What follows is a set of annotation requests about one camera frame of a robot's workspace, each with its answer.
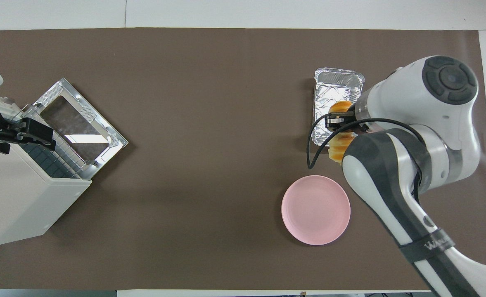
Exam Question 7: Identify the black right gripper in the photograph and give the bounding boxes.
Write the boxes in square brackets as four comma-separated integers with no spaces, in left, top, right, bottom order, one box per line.
[325,111,370,134]

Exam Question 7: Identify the sliced orange bread loaf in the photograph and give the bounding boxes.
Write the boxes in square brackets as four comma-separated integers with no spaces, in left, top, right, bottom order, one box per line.
[327,100,357,164]

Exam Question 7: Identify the aluminium foil tray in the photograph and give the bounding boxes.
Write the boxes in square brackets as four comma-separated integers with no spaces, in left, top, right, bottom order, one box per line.
[311,68,365,147]

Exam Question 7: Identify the cream toaster oven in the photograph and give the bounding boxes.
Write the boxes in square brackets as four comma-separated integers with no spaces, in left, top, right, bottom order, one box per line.
[0,94,92,247]

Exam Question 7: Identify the glass oven door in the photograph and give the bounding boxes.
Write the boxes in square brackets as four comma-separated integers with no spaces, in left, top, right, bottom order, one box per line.
[32,78,129,180]

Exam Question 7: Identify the pink round plate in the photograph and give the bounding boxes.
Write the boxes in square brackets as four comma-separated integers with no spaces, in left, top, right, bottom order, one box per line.
[281,175,351,246]

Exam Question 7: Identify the brown table mat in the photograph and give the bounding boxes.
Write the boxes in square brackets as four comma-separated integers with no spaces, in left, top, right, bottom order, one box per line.
[0,28,486,290]

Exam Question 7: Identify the oven wire rack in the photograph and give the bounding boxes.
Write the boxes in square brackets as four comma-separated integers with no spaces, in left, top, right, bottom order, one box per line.
[20,120,91,179]

